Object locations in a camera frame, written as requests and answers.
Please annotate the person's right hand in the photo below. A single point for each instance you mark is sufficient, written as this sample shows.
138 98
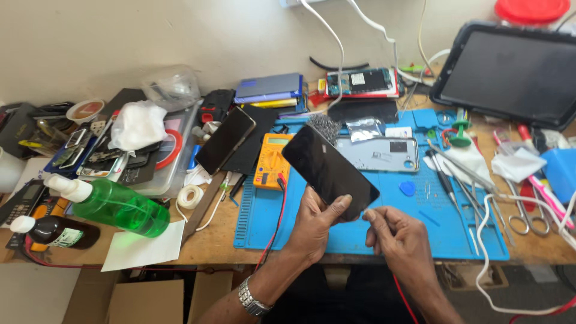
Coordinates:
405 243

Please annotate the person's left hand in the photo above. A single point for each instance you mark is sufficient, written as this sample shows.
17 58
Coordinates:
310 234

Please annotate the black phone display panel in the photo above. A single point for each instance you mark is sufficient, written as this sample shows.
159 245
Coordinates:
328 171

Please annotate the blue silicone repair mat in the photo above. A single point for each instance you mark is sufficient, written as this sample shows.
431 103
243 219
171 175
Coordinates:
405 225

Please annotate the red multimeter probe lead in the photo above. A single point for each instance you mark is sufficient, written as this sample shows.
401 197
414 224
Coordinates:
278 220

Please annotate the black multimeter probe lead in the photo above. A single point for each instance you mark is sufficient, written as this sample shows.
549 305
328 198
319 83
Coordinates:
270 243

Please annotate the blue plastic opening pick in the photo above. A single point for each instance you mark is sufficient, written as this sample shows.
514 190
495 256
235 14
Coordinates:
407 188

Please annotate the silver metal tweezers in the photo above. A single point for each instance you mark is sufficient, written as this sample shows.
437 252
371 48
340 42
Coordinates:
472 198

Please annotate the yellow digital multimeter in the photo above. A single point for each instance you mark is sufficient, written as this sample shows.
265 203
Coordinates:
271 162

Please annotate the silver metal wristwatch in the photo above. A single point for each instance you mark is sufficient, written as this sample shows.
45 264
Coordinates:
252 299

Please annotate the silver phone back cover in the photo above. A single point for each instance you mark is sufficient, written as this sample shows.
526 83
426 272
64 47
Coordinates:
382 155

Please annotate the long metal spudger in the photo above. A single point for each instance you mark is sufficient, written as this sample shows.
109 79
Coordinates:
459 164

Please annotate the white cloth under tools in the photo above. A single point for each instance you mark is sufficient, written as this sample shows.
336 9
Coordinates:
468 162

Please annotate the black flat mat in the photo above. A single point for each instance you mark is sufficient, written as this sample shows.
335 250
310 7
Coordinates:
256 144

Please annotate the grey steel wool pad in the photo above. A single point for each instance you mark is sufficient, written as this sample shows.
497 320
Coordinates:
325 126

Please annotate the silver antistatic bag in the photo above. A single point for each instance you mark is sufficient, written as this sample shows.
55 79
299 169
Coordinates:
364 129

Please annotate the silver metal scissors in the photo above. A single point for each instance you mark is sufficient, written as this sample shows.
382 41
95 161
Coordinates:
524 216

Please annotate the green plastic spool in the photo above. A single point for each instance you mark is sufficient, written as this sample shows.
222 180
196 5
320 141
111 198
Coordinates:
460 130

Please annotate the white tape roll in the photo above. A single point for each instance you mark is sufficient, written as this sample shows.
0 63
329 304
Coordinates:
190 196

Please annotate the black flat pouch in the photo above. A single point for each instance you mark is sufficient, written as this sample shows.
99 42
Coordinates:
364 110

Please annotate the white tissue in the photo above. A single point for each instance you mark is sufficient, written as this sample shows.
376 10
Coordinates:
517 164

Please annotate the pink toothbrush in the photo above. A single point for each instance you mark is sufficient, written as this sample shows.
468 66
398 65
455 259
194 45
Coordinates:
540 184

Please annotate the stack of blue boxes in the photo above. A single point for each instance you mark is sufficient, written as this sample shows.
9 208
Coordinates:
270 90

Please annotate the clear plastic storage box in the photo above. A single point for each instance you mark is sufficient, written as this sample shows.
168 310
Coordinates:
173 166

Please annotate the black and red phone case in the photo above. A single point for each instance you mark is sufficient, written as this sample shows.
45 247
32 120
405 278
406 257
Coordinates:
217 105

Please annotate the opened phone with circuit board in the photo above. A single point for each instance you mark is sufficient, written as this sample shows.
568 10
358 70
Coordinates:
362 82

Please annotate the white paper sheet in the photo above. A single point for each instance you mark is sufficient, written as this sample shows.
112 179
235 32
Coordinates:
144 245

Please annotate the blue plastic box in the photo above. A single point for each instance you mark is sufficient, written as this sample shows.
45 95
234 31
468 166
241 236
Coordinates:
561 173

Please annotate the brown cardboard box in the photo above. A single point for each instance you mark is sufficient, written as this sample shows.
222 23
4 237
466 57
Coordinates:
148 299

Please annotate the green plastic spray bottle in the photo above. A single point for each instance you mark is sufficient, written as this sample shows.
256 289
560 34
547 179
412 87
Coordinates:
117 207

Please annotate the tablet in black rugged case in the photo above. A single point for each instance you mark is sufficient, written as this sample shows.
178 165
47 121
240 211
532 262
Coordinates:
508 72

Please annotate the clear plastic container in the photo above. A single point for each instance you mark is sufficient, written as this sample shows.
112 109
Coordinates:
172 86

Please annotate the white crumpled cloth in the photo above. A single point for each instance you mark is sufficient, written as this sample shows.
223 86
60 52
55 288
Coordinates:
137 123

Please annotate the heap of phone parts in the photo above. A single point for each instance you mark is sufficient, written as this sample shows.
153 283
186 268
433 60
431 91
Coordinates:
99 153

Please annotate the brown bottle with white cap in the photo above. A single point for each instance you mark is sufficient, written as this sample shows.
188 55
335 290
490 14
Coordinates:
58 231

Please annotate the white paper cup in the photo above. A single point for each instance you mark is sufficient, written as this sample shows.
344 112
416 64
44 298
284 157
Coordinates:
85 110

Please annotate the red plastic lid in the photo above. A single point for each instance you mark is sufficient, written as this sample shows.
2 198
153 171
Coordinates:
531 10

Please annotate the black desk calculator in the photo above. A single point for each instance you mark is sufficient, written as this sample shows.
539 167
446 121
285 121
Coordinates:
20 204

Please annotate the black smartphone with gold frame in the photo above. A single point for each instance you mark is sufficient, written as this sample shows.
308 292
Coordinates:
225 140

